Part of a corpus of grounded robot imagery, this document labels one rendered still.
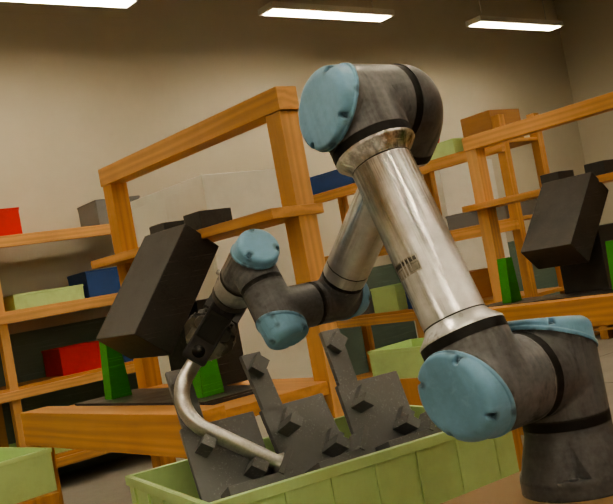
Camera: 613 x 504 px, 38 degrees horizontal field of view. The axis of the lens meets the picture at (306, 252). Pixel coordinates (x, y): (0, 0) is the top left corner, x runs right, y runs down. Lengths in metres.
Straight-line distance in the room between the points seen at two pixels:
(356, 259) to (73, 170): 6.99
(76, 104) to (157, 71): 0.96
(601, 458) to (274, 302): 0.55
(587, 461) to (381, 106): 0.53
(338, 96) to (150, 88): 7.77
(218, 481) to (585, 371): 0.77
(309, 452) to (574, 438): 0.69
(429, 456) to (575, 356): 0.49
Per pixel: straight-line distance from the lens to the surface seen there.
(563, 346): 1.20
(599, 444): 1.23
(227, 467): 1.72
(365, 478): 1.54
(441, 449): 1.63
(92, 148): 8.48
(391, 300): 7.84
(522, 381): 1.12
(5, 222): 7.44
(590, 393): 1.22
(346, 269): 1.47
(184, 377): 1.71
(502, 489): 1.33
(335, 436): 1.75
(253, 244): 1.46
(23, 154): 8.20
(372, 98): 1.21
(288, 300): 1.45
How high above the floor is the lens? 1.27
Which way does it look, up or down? 2 degrees up
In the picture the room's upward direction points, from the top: 10 degrees counter-clockwise
